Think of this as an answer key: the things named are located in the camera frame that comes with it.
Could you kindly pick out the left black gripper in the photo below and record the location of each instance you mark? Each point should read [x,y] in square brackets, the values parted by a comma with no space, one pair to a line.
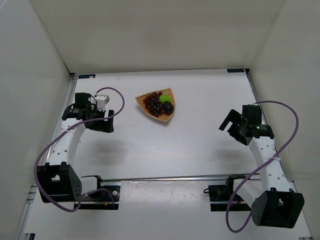
[100,122]

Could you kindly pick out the right aluminium side rail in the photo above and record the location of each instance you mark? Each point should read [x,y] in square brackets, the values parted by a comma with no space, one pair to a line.
[281,140]

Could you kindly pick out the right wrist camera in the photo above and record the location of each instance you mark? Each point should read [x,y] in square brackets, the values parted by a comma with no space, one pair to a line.
[252,114]

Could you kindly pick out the left aluminium side rail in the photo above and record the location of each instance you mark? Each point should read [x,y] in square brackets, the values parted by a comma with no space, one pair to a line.
[67,100]

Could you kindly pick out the red fake grape bunch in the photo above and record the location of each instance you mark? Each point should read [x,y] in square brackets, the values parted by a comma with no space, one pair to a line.
[153,104]

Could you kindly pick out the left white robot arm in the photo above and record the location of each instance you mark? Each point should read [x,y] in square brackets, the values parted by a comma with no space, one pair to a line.
[57,181]

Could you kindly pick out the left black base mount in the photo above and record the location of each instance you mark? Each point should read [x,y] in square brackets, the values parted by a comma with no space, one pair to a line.
[103,200]

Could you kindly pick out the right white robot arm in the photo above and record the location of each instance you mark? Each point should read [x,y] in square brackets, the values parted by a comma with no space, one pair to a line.
[268,193]

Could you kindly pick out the aluminium front rail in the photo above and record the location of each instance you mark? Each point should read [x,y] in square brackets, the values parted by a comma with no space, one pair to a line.
[214,177]

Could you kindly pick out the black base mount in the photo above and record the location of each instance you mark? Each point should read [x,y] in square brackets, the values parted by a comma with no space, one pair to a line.
[103,200]
[219,197]

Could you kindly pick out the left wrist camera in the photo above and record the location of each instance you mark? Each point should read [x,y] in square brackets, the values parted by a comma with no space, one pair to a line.
[84,100]

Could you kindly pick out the dark purple fake fruit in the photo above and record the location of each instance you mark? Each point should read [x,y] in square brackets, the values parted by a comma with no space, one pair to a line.
[168,108]

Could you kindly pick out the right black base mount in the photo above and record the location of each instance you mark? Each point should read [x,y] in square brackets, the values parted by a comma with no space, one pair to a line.
[219,197]

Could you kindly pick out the green fake apple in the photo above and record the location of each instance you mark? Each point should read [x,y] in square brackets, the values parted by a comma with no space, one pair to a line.
[164,98]

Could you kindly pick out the left blue corner label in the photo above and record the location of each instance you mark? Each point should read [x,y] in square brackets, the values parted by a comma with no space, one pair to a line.
[86,76]

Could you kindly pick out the blue corner label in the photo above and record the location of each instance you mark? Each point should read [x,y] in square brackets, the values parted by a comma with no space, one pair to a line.
[86,76]
[235,70]

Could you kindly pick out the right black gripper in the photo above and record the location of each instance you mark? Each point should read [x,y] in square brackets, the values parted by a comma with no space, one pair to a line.
[235,126]

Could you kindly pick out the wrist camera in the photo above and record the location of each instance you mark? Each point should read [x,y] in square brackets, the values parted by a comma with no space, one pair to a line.
[252,114]
[84,100]

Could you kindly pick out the aluminium side rail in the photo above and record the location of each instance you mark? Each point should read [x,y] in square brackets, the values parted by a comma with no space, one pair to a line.
[281,140]
[67,100]

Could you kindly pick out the right blue corner label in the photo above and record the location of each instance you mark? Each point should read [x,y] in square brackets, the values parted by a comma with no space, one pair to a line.
[235,70]

